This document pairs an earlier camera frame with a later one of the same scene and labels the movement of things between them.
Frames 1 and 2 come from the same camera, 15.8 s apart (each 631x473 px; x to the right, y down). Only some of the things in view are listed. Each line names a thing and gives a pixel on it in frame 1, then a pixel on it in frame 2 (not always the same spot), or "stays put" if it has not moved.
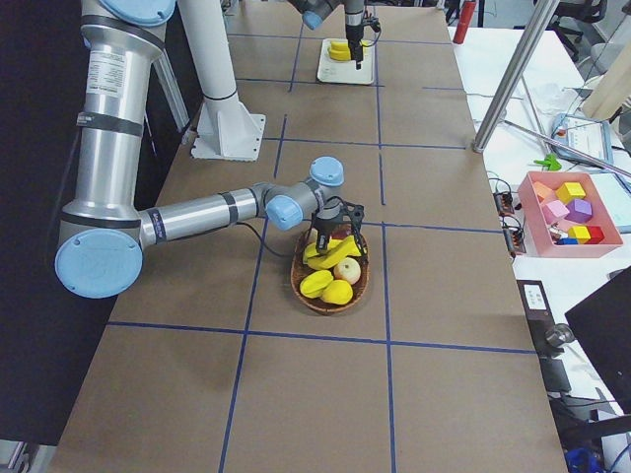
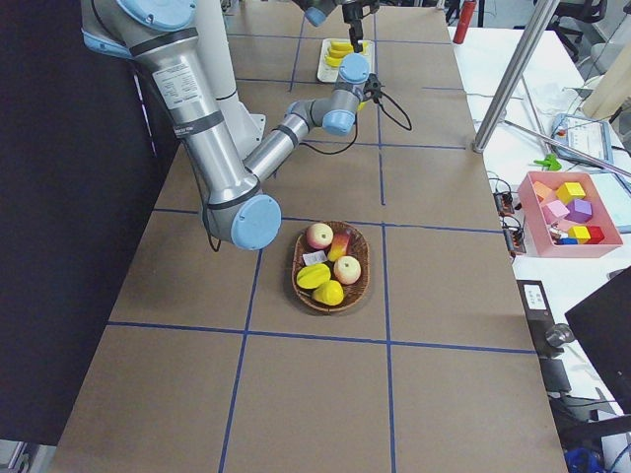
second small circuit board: x=515 y=237 stays put
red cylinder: x=466 y=13 stays put
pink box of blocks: x=567 y=216 stays put
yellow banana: x=312 y=250 → x=341 y=45
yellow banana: x=340 y=51 → x=334 y=62
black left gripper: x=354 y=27 stays put
